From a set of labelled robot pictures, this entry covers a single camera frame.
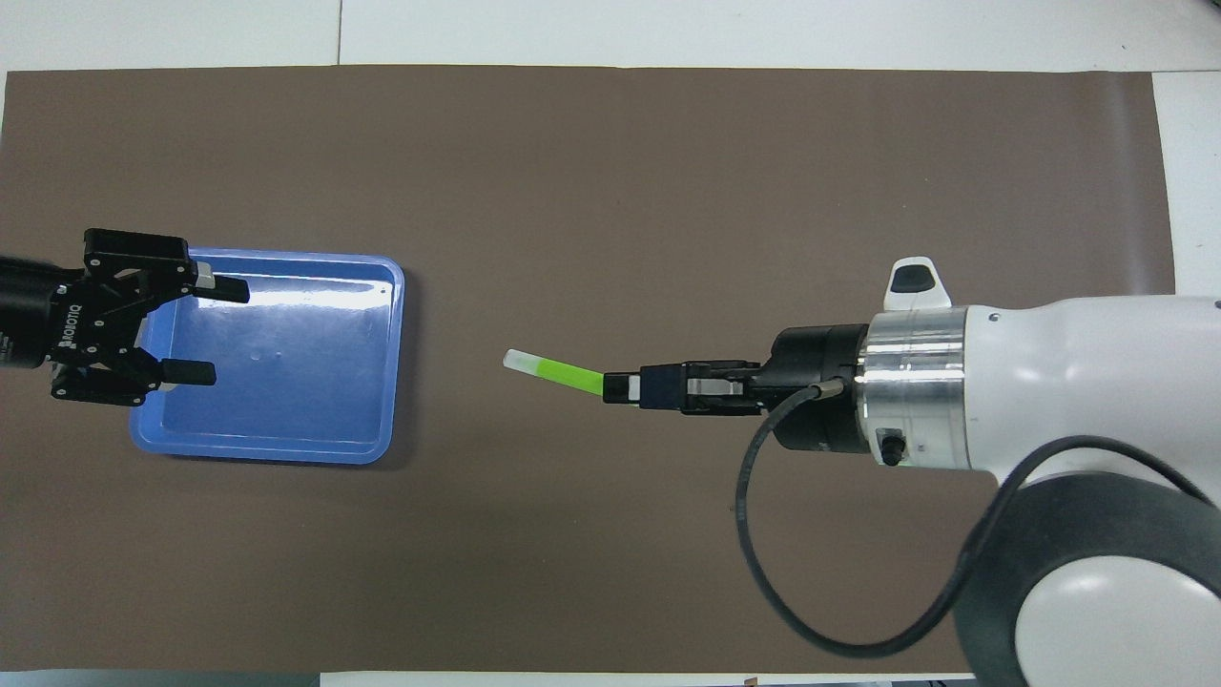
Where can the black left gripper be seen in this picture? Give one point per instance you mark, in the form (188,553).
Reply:
(57,315)

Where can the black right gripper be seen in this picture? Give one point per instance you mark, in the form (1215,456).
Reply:
(816,382)

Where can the green pen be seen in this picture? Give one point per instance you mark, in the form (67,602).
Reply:
(568,373)

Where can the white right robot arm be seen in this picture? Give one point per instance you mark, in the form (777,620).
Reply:
(1068,372)

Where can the blue plastic tray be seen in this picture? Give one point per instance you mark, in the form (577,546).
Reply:
(305,382)

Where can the brown table mat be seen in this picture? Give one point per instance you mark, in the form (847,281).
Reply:
(572,191)

